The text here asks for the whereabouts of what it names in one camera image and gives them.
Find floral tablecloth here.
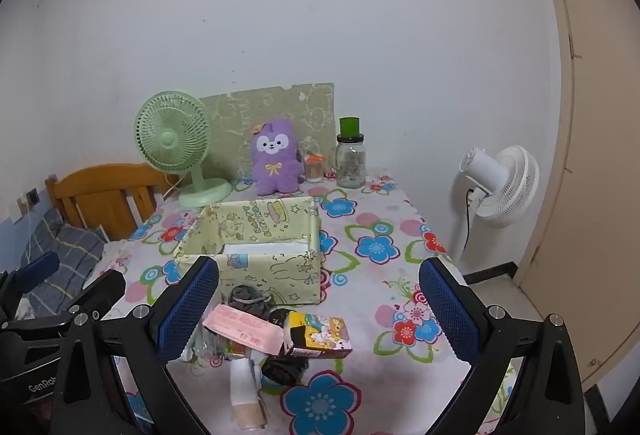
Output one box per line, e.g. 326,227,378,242
95,168,521,435

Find white standing fan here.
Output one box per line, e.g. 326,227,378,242
451,145,541,266

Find yellow fan cable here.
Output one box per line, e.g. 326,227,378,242
160,172,182,206

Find clear plastic bag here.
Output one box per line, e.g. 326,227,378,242
190,320,231,362

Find yellow cartoon storage box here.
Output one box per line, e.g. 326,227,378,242
172,196,323,307

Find black fan cable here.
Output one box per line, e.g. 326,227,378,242
462,188,476,256

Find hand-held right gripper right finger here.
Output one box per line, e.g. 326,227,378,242
419,257,586,435

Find green patterned board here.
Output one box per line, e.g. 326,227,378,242
200,82,335,181

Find beige door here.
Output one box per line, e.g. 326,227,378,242
520,0,640,391

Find purple plush toy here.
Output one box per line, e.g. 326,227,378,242
250,118,303,196

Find wall socket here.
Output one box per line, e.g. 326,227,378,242
17,188,41,216

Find white sock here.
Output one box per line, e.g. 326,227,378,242
229,357,263,407

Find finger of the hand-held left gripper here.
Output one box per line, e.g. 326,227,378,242
0,269,127,332
0,251,61,321

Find green desk fan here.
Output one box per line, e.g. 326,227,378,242
134,90,233,208

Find grey sock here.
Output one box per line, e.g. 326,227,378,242
227,285,273,318

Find glass jar with green lid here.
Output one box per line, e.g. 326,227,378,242
335,116,368,189

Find pink packet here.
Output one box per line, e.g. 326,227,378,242
202,304,286,356

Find grey plaid bedding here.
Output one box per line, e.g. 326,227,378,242
0,208,108,316

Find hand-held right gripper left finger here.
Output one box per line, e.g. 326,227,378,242
50,256,221,435

